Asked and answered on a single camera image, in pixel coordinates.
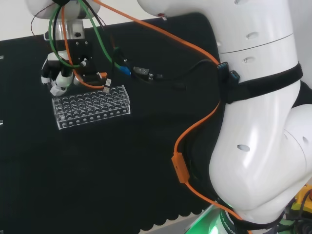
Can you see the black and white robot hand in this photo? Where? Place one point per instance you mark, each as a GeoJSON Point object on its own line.
{"type": "Point", "coordinates": [81, 56]}

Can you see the black bench cloth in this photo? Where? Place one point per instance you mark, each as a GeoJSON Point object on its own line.
{"type": "Point", "coordinates": [97, 170]}

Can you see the clear acrylic test tube rack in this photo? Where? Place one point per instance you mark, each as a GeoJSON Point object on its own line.
{"type": "Point", "coordinates": [97, 107]}

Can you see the black hub with blue ports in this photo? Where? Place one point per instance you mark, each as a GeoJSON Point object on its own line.
{"type": "Point", "coordinates": [223, 67]}

